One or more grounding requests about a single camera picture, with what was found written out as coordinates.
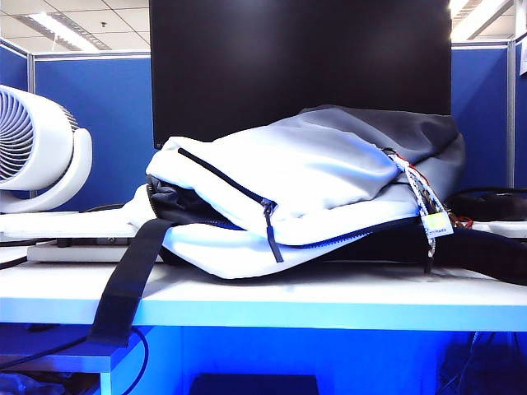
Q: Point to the white desk fan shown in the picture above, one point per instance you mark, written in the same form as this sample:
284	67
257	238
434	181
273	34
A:
62	136

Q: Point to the white thin flat board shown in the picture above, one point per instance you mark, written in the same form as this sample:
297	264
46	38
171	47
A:
62	224

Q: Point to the blue office partition panel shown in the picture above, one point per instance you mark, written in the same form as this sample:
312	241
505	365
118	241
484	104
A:
115	123
12	66
521	131
479	115

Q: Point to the white under-desk shelf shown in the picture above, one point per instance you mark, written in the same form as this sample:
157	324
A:
62	364

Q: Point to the white rounded flat slab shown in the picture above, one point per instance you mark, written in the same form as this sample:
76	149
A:
502	228

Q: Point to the gray and white backpack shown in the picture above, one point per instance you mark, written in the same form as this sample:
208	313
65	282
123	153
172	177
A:
309	185

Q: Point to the ceiling light panel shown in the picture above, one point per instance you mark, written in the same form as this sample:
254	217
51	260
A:
473	12
62	31

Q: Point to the white long flat slab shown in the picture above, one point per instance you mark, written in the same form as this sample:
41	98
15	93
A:
82	253

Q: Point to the black computer monitor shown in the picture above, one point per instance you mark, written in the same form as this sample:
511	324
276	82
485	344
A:
288	61

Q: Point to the white paper sheet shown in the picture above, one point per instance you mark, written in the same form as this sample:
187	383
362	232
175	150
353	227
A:
523	53

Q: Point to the black under-desk box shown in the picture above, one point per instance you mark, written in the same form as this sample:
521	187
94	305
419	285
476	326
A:
255	384

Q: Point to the translucent label tag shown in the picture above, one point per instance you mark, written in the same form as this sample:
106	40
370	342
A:
437	224

